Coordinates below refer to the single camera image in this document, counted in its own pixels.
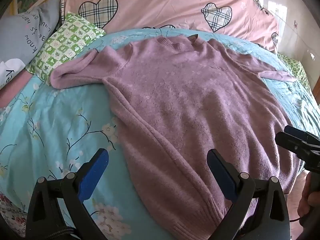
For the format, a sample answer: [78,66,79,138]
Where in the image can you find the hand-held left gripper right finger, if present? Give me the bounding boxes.
[207,149,290,240]

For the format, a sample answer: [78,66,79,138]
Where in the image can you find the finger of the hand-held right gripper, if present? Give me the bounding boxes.
[284,125,320,147]
[275,131,320,161]

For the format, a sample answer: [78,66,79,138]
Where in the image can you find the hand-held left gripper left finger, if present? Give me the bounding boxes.
[26,148,109,240]

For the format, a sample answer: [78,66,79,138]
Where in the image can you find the pink knit sweater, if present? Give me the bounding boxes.
[50,36,302,239]

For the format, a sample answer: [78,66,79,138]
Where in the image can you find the person's right hand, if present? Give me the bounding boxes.
[297,172,313,220]

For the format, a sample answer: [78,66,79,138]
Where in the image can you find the green checked pillow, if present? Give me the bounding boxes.
[277,54,312,93]
[26,11,107,85]

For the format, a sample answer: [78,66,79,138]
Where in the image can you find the teal floral bed sheet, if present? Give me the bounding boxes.
[0,27,320,240]

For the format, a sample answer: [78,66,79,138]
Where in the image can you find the red floral cloth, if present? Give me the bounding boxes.
[0,194,27,230]

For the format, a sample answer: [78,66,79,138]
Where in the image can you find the plain pink cloth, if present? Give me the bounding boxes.
[0,67,33,108]

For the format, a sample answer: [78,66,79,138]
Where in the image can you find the white cloth with lettering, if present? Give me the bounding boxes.
[0,58,27,89]

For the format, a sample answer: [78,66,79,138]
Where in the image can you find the grey pillow with lettering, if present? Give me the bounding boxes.
[0,0,63,64]

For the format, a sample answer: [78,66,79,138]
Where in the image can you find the pink quilt with plaid hearts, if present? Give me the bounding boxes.
[60,0,280,54]

